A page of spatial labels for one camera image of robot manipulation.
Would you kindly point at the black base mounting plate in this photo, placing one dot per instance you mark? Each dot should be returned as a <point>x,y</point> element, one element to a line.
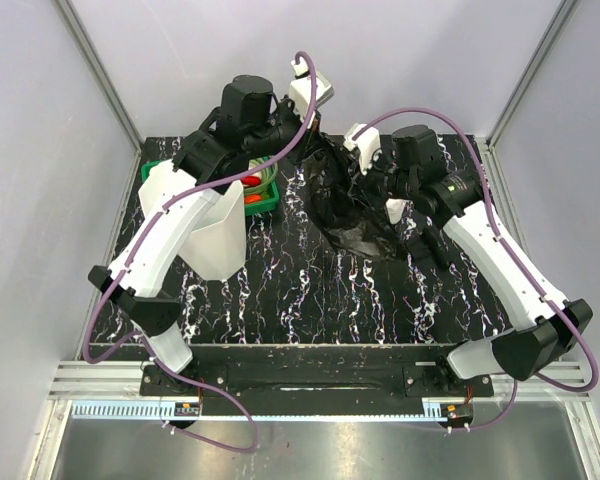
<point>311,361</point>

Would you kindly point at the aluminium frame post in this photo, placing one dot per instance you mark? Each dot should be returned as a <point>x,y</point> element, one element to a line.
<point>78,32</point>
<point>549,39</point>

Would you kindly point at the white slotted cable duct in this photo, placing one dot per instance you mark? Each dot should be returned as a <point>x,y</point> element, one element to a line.
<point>159,410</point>

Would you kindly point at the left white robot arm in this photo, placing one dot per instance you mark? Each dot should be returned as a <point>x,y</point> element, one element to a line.
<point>194,207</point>

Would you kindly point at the green coiled bean bundle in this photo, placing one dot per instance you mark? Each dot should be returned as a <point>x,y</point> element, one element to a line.
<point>266,175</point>

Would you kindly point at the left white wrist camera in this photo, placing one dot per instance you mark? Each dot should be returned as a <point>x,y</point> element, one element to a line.
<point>300,88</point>

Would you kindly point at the white translucent trash bin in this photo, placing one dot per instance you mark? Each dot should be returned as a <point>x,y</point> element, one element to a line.
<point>216,247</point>

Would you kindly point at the aluminium front rail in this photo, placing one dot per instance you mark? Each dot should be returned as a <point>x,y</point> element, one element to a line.
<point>129,379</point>

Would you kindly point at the black trash bag roll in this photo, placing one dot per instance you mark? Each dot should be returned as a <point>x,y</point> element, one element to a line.
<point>428,244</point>

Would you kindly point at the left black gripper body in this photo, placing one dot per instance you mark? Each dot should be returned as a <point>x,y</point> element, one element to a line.
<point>273,137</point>

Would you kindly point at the orange toy carrot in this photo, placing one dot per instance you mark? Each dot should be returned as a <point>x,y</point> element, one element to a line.
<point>254,198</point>

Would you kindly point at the green plastic basket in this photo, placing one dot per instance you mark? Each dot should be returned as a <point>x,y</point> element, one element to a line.
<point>270,200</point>

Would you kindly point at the red toy radish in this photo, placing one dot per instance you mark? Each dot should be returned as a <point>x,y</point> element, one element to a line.
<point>251,181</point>

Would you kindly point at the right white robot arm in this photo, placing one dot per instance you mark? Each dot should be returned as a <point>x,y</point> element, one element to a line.
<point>544,324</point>

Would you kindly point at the left aluminium frame post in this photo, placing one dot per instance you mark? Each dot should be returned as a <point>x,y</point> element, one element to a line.
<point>78,32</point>

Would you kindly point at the right aluminium frame post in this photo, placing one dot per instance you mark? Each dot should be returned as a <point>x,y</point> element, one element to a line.
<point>549,39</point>

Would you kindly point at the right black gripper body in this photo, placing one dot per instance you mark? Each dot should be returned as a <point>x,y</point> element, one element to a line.
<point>390,178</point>

